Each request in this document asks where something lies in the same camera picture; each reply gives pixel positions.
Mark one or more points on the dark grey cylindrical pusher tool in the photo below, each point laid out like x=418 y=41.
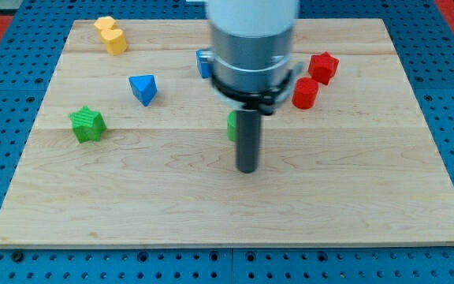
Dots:
x=248 y=132

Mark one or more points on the red star block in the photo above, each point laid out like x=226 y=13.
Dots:
x=323 y=67

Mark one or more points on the yellow pentagon block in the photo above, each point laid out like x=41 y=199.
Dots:
x=104 y=23

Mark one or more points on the red cylinder block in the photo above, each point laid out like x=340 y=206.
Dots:
x=305 y=93

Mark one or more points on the blue triangle block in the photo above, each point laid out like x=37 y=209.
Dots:
x=144 y=88

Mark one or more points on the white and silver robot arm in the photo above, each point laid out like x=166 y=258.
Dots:
x=251 y=50

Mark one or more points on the light wooden board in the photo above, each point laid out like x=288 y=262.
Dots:
x=359 y=169

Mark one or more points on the blue cube block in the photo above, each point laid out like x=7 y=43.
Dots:
x=204 y=59

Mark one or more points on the yellow heart block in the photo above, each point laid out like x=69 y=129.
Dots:
x=114 y=41

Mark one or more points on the green circle block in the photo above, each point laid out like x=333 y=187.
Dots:
x=231 y=126

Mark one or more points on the green star block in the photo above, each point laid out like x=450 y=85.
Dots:
x=87 y=124

